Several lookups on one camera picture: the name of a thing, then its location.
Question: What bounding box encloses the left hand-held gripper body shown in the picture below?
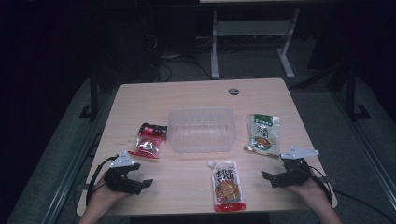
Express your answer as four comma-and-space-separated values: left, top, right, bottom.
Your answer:
103, 151, 141, 195

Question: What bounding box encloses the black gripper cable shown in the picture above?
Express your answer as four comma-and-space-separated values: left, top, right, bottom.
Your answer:
85, 154, 120, 207
309, 165, 396, 223

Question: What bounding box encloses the white and red spout pouch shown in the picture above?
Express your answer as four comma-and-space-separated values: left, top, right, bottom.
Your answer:
207, 160, 247, 213

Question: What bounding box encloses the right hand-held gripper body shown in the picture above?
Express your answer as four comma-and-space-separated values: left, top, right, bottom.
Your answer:
279, 146, 320, 189

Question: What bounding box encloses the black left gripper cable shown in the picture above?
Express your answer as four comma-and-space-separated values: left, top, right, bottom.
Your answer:
85, 154, 120, 207

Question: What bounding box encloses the person's right hand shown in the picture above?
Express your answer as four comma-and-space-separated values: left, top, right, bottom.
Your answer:
287, 177, 327, 203

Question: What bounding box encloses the green and white food packet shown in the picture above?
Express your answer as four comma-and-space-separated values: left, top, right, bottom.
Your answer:
243, 113, 281, 158

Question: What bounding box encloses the black metal stand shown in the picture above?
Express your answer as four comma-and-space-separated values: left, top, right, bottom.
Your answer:
345, 62, 372, 121

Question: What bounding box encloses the clear plastic container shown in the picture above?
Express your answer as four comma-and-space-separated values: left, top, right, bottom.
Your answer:
167, 107, 236, 154

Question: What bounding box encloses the person's left hand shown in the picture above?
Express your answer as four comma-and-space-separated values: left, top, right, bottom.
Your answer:
92, 177, 133, 205

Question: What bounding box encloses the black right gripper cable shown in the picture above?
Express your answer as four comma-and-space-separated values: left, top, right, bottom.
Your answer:
309, 165, 396, 223

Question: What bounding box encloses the white metal desk frame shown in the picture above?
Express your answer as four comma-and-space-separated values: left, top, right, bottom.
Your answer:
210, 8, 302, 79

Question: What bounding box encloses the bundle of floor cables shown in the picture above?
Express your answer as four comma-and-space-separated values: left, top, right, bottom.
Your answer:
144, 31, 213, 82

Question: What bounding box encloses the red snack packet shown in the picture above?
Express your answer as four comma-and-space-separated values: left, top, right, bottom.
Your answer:
128, 122, 168, 161

